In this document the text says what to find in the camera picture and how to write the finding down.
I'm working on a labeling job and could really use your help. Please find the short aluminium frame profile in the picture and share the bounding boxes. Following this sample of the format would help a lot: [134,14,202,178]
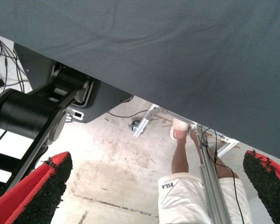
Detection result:
[132,104,159,138]

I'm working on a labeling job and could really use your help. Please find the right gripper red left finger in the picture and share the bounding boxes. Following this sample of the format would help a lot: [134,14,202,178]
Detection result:
[0,151,73,224]

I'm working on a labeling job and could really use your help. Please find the dark grey base housing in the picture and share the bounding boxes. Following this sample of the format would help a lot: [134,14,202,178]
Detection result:
[14,43,134,124]

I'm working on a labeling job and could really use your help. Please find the long aluminium frame profile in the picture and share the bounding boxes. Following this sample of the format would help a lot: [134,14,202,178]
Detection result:
[190,122,231,224]

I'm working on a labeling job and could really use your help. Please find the person's bare leg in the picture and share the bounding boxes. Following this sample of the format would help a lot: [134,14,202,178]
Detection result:
[171,130,189,175]
[190,130,240,180]

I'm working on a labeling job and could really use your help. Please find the white shorts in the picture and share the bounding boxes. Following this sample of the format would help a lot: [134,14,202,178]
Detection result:
[158,172,254,224]

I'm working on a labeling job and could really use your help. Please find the black cable on profile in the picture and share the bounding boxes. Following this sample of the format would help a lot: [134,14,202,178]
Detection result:
[200,127,245,224]

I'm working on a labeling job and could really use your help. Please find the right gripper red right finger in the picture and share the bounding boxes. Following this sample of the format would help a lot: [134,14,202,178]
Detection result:
[243,150,280,224]

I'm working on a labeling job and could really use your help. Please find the white port bracket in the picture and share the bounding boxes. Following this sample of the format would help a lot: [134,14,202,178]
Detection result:
[66,106,84,121]

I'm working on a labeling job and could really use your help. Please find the white sandal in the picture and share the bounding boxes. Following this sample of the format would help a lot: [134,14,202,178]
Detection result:
[169,118,191,140]

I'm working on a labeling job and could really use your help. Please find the pale aluminium frame profile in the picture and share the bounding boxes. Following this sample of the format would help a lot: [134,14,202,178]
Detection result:
[216,134,238,157]

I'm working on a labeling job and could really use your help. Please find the dark grey table cloth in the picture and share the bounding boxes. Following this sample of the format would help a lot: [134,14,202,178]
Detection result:
[0,0,280,163]

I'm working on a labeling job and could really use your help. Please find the grey caster wheel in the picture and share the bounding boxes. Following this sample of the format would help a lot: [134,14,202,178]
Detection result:
[128,120,140,133]

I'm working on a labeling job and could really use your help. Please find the black jointed frame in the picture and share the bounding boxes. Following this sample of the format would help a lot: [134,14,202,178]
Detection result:
[0,64,93,203]

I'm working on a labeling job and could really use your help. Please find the thin black floor cable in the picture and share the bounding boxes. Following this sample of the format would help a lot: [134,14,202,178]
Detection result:
[0,32,10,91]
[4,44,30,94]
[107,109,150,119]

